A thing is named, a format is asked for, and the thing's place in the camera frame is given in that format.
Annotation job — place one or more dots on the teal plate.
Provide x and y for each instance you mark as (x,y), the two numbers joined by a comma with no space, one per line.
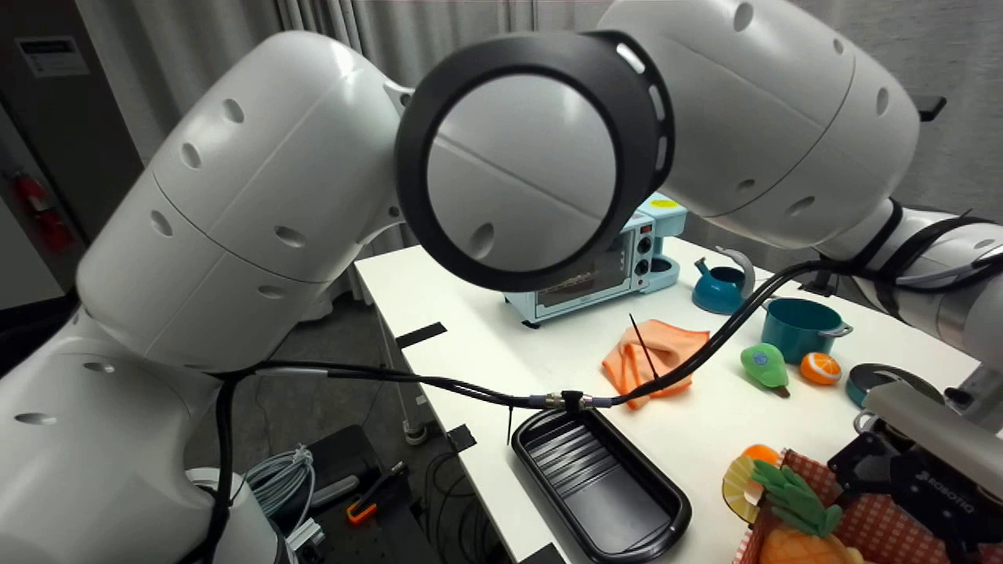
(899,383)

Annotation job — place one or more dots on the teal pot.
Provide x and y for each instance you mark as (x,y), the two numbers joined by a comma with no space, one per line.
(801,328)

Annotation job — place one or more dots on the red checkered basket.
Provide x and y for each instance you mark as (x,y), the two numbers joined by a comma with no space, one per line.
(818,478)

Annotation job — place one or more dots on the lemon slice plush toy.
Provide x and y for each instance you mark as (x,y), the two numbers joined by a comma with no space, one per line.
(741,491)

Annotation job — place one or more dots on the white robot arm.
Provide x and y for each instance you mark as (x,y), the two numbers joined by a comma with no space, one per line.
(511,161)

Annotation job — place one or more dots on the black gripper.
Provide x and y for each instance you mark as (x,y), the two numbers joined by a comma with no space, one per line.
(899,498)

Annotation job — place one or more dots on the green plush leaves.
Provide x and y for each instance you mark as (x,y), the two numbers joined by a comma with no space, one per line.
(793,501)

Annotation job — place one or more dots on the green avocado plush toy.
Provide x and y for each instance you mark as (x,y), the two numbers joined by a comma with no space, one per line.
(762,364)

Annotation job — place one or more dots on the light blue toaster oven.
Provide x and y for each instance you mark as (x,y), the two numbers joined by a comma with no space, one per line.
(634,263)

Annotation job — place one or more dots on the orange cloth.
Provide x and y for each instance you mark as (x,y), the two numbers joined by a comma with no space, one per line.
(647,351)

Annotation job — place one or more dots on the yellow pineapple plush toy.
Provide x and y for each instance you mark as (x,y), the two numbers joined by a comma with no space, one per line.
(792,546)

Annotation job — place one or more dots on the teal kettle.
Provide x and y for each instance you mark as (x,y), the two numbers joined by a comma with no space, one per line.
(721,289)

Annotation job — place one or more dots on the black plastic tray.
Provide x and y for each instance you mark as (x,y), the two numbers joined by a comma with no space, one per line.
(605,497)

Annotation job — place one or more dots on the orange fruit plush toy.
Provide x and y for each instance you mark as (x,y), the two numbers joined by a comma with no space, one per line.
(818,367)

